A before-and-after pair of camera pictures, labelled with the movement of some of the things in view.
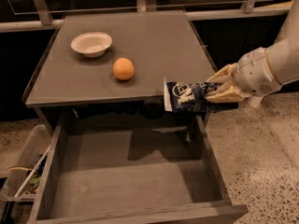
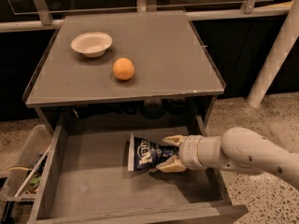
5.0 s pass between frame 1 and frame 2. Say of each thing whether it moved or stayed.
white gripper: moved
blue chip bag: moved
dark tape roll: stayed
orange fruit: stayed
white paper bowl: stayed
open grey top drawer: stayed
